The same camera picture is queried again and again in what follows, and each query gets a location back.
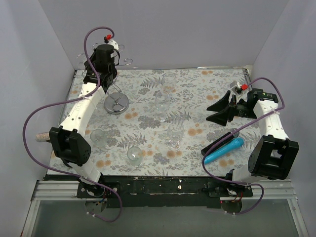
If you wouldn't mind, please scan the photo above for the floral tablecloth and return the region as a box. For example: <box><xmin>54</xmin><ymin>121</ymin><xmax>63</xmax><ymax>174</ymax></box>
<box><xmin>84</xmin><ymin>69</ymin><xmax>260</xmax><ymax>176</ymax></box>

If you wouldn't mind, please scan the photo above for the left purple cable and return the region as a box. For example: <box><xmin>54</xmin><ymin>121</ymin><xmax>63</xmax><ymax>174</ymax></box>
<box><xmin>22</xmin><ymin>26</ymin><xmax>123</xmax><ymax>223</ymax></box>

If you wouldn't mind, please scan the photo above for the left patterned tumbler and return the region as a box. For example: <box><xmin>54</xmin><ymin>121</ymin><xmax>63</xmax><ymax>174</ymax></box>
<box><xmin>90</xmin><ymin>129</ymin><xmax>107</xmax><ymax>147</ymax></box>

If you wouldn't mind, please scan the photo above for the near wine glass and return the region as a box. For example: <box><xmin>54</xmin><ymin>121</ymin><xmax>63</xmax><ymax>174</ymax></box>
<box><xmin>167</xmin><ymin>120</ymin><xmax>184</xmax><ymax>151</ymax></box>

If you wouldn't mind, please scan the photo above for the middle wine glass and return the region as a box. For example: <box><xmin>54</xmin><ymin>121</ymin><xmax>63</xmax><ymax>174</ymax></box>
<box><xmin>155</xmin><ymin>91</ymin><xmax>170</xmax><ymax>122</ymax></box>

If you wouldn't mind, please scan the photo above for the far wine glass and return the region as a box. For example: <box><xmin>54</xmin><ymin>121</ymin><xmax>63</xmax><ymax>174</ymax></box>
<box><xmin>161</xmin><ymin>72</ymin><xmax>176</xmax><ymax>93</ymax></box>

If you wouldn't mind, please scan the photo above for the blue toy microphone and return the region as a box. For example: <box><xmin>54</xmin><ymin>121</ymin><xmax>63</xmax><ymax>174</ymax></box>
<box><xmin>204</xmin><ymin>137</ymin><xmax>244</xmax><ymax>164</ymax></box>

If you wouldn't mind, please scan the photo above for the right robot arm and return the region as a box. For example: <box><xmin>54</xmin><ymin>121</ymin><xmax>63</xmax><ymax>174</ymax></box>
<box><xmin>207</xmin><ymin>88</ymin><xmax>299</xmax><ymax>196</ymax></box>

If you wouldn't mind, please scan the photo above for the patterned tumbler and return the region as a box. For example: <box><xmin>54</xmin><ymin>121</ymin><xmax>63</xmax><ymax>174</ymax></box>
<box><xmin>90</xmin><ymin>129</ymin><xmax>107</xmax><ymax>147</ymax></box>
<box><xmin>127</xmin><ymin>147</ymin><xmax>143</xmax><ymax>167</ymax></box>

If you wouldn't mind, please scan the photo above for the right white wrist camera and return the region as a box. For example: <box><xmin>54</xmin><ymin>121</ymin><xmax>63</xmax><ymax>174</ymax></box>
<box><xmin>230</xmin><ymin>81</ymin><xmax>248</xmax><ymax>95</ymax></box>

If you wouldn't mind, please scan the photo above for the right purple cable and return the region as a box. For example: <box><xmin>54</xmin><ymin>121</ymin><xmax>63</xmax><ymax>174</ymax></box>
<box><xmin>202</xmin><ymin>77</ymin><xmax>286</xmax><ymax>215</ymax></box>

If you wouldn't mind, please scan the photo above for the black microphone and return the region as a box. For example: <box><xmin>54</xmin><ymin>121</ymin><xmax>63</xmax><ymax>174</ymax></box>
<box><xmin>201</xmin><ymin>131</ymin><xmax>239</xmax><ymax>156</ymax></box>

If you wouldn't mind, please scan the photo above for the black table front rail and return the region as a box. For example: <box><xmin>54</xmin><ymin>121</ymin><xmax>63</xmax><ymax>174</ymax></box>
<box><xmin>76</xmin><ymin>174</ymin><xmax>252</xmax><ymax>210</ymax></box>

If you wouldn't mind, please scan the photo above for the front patterned tumbler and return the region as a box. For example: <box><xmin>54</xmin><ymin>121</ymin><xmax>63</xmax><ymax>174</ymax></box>
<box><xmin>127</xmin><ymin>147</ymin><xmax>143</xmax><ymax>167</ymax></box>

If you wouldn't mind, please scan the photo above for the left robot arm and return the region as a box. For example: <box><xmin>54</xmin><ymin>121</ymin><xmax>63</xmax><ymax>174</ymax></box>
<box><xmin>49</xmin><ymin>40</ymin><xmax>119</xmax><ymax>198</ymax></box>

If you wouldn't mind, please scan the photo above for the purple cable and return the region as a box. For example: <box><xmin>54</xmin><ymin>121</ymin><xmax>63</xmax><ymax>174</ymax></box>
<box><xmin>22</xmin><ymin>26</ymin><xmax>123</xmax><ymax>223</ymax></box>
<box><xmin>202</xmin><ymin>77</ymin><xmax>286</xmax><ymax>215</ymax></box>

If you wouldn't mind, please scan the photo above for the chrome wine glass rack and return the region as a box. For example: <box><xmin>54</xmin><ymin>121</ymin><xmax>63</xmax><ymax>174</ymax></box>
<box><xmin>89</xmin><ymin>43</ymin><xmax>129</xmax><ymax>114</ymax></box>

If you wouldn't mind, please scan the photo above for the glitter microphone on stand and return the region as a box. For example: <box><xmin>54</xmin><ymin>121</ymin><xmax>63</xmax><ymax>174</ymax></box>
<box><xmin>35</xmin><ymin>132</ymin><xmax>50</xmax><ymax>143</ymax></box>

